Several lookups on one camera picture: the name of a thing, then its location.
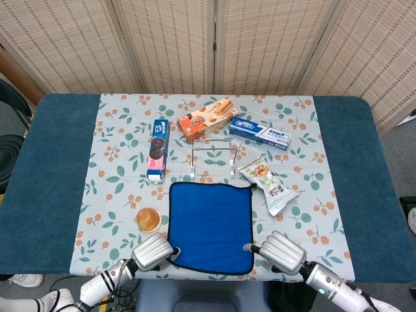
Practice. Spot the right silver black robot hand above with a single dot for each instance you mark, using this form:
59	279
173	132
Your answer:
282	253

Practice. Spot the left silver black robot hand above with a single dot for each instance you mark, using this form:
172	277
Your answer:
151	252

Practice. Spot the blue towel with black trim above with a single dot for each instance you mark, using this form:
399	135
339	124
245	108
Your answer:
211	224

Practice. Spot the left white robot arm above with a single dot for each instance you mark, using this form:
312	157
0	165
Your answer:
97	286

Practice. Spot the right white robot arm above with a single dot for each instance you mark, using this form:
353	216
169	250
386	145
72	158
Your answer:
331	289

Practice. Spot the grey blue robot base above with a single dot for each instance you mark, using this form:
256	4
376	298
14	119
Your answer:
201	295

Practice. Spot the white green nut snack bag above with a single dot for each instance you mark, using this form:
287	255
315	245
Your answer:
269	188

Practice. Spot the metal towel rack white feet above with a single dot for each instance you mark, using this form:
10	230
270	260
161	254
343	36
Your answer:
231	170

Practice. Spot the orange fruit jelly cup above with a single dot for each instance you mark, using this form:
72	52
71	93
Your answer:
149	220

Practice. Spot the floral orange fruit tablecloth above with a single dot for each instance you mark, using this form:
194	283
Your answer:
113	201

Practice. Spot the blue chocolate cookie box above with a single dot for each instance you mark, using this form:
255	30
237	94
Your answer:
158	146

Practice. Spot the teal table cover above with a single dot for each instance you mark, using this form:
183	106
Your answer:
48	178

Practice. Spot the blue white toothpaste box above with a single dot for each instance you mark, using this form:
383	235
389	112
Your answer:
253	130

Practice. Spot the white shoe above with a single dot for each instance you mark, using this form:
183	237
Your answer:
412	221
26	280

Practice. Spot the orange biscuit box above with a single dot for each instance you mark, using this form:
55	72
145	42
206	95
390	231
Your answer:
201	122

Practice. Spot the black ribbed round bin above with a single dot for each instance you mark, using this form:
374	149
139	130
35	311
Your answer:
9	162

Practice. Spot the black chair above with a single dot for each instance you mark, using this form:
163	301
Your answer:
19	100

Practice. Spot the woven folding screen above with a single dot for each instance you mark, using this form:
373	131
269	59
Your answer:
162	48

